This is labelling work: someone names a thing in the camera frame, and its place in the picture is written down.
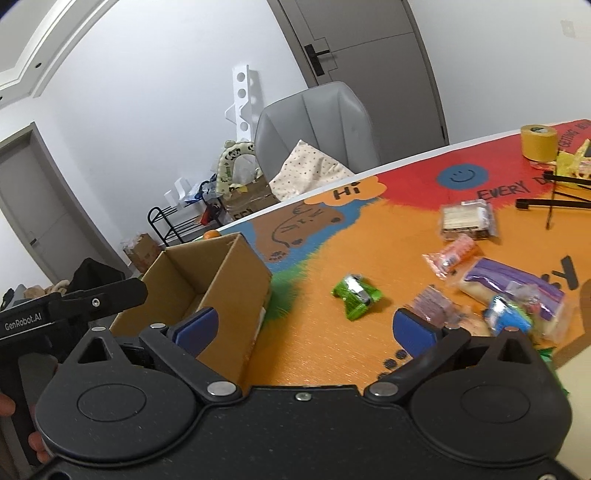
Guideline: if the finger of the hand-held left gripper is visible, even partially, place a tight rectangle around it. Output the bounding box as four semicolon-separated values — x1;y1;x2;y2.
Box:
62;278;148;324

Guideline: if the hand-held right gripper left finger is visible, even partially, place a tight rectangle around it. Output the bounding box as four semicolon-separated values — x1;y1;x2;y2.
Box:
69;307;243;403

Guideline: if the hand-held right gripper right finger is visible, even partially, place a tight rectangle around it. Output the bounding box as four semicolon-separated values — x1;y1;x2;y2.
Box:
364;308;543;401

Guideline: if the clear pink snack packet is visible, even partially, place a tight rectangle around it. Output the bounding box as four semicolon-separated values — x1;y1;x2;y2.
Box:
409;285;467;330

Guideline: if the green snack packet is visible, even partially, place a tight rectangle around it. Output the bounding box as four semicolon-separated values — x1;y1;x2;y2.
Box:
331;274;383;320

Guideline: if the blue snack packet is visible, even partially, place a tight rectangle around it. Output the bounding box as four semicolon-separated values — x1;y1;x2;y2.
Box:
483;295;534;337

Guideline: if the purple snack packet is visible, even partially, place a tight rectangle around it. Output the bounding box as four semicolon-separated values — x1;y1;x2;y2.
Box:
450;257;566;343

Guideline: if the person's left hand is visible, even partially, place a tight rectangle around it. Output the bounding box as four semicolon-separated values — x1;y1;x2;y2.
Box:
0;391;51;463

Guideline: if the black bag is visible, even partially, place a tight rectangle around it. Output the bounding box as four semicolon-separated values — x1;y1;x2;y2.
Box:
69;258;127;294

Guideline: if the small cardboard box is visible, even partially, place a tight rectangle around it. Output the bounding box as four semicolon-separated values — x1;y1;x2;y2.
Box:
124;233;163;273

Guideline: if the orange pink snack packet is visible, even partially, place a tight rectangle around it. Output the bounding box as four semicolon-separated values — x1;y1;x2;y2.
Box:
422;234;481;281

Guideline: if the colourful printed table mat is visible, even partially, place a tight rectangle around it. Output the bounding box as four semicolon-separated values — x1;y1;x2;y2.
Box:
217;119;591;393

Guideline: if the black shoe rack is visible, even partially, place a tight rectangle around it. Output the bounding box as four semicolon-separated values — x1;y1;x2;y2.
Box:
148;206;227;247

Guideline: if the grey side door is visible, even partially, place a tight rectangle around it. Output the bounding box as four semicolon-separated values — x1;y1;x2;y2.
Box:
0;122;127;296

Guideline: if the white box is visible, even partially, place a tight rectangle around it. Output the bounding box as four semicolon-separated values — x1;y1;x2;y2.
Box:
164;178;195;208

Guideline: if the clear cracker packet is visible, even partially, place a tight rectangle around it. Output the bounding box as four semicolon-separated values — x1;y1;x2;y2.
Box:
438;200;500;241

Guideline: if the brown printed cardboard box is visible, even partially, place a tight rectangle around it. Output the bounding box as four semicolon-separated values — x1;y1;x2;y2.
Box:
224;175;280;224

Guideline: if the panda print neck pillow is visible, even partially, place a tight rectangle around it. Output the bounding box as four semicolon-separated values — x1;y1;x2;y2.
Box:
216;141;257;195

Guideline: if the dotted beige cushion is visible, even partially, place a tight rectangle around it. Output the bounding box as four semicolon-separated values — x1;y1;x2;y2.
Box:
269;140;356;202

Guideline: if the yellow tape roll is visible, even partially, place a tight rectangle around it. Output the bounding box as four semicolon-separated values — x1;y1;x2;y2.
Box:
521;124;560;162

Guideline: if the grey chair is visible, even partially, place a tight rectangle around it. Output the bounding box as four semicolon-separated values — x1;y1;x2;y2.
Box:
254;82;383;188

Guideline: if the yellow plastic bag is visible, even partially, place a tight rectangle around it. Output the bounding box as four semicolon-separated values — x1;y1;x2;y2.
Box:
551;138;591;178

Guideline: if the white perforated stand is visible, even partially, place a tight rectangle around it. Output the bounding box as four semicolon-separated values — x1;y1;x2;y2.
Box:
225;65;264;144

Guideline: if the black wire rack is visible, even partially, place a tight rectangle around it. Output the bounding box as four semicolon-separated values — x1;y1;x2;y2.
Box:
515;171;591;230

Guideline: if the black door handle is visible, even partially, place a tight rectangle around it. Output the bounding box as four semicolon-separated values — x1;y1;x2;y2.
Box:
305;44;331;75

